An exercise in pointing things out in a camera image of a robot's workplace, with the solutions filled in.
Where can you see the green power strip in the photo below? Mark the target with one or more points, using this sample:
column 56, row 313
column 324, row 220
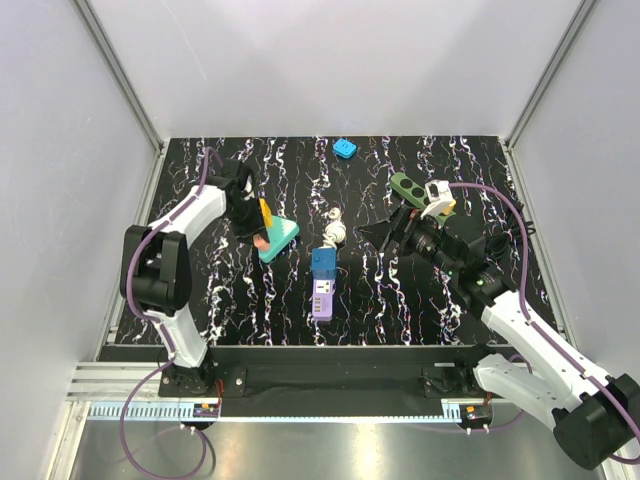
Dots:
column 410, row 191

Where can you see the blue cube plug adapter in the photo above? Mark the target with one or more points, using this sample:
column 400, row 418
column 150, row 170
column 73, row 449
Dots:
column 324, row 263

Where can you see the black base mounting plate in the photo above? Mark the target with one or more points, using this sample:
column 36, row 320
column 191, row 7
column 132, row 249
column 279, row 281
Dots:
column 245, row 371

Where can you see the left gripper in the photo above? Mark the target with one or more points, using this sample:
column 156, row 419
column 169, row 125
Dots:
column 245, row 233

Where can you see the teal triangular power socket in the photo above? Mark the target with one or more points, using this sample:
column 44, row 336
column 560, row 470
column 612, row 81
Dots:
column 281, row 233

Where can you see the salmon pink small adapter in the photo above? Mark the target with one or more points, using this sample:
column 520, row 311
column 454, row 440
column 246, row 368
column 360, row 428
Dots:
column 260, row 243

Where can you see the purple white power strip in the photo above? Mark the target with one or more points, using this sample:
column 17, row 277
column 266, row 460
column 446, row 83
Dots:
column 322, row 300

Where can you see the light blue small adapter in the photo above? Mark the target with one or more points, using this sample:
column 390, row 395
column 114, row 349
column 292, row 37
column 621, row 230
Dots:
column 344, row 149

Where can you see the yellow cube socket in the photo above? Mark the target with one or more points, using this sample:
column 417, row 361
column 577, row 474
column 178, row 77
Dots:
column 266, row 213

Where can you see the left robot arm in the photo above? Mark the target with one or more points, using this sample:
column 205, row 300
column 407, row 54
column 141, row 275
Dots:
column 156, row 278

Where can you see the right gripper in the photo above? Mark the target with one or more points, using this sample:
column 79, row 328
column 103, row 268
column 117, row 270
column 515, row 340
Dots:
column 406, row 224

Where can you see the orange small adapter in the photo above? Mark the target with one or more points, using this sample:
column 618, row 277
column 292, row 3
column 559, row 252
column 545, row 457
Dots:
column 450, row 207

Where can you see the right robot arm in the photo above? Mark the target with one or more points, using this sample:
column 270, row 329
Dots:
column 591, row 413

